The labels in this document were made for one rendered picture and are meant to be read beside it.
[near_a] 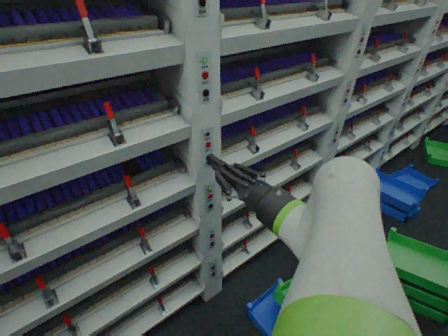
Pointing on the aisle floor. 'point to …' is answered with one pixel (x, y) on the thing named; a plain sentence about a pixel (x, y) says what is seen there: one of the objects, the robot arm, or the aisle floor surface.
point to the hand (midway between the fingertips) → (216, 163)
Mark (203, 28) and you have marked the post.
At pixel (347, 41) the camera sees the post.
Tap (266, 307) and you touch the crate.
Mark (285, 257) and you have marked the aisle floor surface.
